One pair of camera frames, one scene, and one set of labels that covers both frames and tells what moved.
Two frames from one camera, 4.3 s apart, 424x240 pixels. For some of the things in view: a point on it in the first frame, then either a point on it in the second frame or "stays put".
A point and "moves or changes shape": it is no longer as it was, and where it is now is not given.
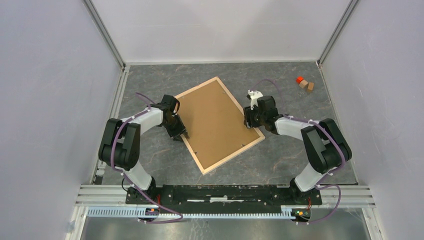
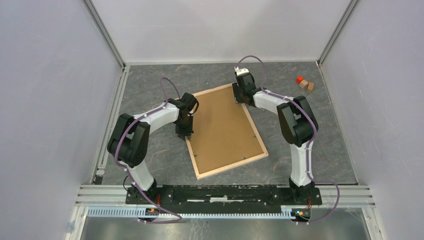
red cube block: [299, 79] stays put
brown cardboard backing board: [217, 127] moves or changes shape
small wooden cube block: [303, 84] stays put
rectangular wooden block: [310, 87] stays put
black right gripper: [248, 120] → [235, 90]
